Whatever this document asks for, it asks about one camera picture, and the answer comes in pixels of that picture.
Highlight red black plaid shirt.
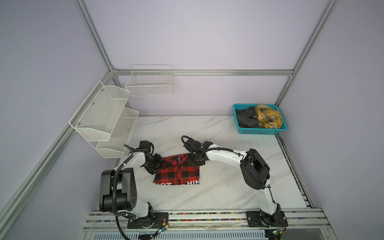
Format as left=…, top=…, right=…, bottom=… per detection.
left=153, top=154, right=200, bottom=186

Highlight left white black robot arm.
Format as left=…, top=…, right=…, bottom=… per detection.
left=99, top=141, right=164, bottom=228

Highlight dark grey shirt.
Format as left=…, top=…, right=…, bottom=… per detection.
left=236, top=106, right=260, bottom=128

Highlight white mesh two-tier shelf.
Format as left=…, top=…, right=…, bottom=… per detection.
left=69, top=82, right=139, bottom=159

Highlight teal plastic basket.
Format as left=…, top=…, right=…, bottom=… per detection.
left=233, top=104, right=288, bottom=135

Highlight yellow plaid shirt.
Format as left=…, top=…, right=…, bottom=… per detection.
left=255, top=104, right=284, bottom=129

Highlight left black corrugated cable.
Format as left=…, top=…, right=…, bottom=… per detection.
left=111, top=143, right=139, bottom=240

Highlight white wire basket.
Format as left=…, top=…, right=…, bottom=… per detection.
left=126, top=65, right=174, bottom=97

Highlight aluminium frame profile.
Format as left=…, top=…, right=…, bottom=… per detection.
left=1, top=1, right=338, bottom=233

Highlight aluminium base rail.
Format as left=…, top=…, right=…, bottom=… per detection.
left=80, top=208, right=337, bottom=240

